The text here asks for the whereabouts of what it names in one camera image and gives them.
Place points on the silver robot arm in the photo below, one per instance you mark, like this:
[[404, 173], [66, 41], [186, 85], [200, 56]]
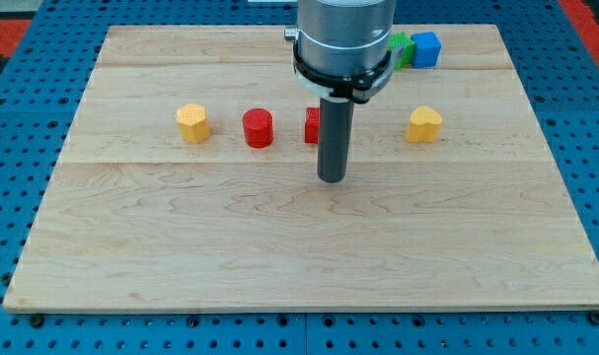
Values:
[[341, 50]]

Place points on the yellow hexagon block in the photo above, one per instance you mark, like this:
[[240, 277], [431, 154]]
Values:
[[193, 124]]

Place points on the blue cube block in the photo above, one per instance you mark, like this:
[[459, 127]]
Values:
[[427, 49]]

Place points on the yellow heart block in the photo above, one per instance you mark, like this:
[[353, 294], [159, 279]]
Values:
[[424, 125]]

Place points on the green block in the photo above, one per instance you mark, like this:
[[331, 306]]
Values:
[[402, 40]]

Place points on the wooden board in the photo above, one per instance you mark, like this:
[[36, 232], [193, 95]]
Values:
[[136, 220]]

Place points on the red cylinder block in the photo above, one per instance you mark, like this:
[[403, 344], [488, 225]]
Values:
[[258, 127]]

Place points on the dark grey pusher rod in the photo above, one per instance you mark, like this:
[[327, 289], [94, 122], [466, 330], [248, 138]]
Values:
[[333, 142]]

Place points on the red cube block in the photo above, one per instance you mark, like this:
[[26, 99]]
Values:
[[312, 125]]

